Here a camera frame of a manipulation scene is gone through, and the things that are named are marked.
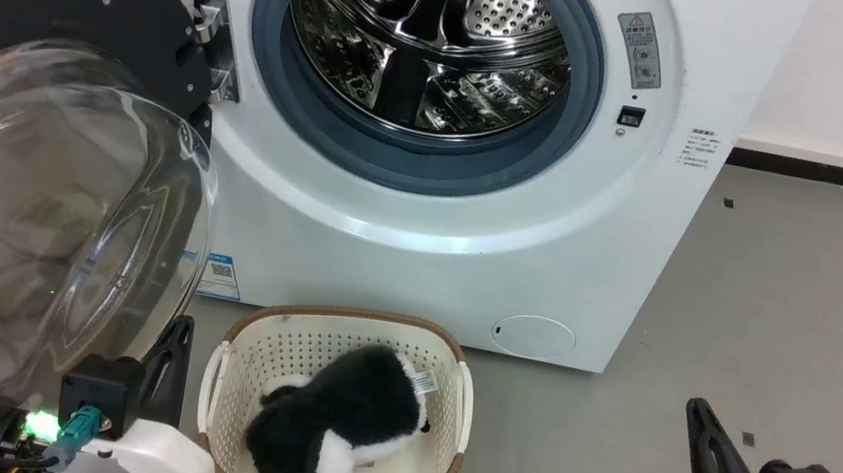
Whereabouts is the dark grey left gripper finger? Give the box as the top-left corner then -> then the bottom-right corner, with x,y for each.
131,308 -> 199,432

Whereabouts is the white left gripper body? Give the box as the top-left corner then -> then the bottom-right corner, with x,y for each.
49,403 -> 229,473

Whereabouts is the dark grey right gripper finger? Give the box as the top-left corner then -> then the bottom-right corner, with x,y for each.
673,395 -> 783,473

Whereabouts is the white front-load washing machine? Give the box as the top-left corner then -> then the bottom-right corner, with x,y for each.
0,0 -> 816,400

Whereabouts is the metal door hinge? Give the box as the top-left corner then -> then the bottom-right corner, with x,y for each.
176,0 -> 258,108

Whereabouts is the cream plastic laundry basket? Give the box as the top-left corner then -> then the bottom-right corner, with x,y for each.
185,283 -> 489,473

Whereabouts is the blue white energy label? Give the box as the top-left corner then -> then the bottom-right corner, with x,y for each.
193,250 -> 248,302

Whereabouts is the black white plush toy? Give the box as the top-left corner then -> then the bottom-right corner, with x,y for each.
239,324 -> 445,473

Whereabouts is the round white filter cover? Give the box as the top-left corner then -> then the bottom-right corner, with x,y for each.
488,309 -> 580,366

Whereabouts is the white plush toy tag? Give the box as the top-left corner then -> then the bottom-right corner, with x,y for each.
407,367 -> 442,398

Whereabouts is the small printed text label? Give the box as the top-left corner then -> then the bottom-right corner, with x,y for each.
677,125 -> 725,172

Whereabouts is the stainless steel washer drum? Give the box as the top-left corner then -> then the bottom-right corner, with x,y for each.
271,0 -> 585,159

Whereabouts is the grey warning sticker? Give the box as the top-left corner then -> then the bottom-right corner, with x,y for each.
606,7 -> 675,96

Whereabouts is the teal left camera connector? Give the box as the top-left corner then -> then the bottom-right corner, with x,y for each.
43,399 -> 104,473

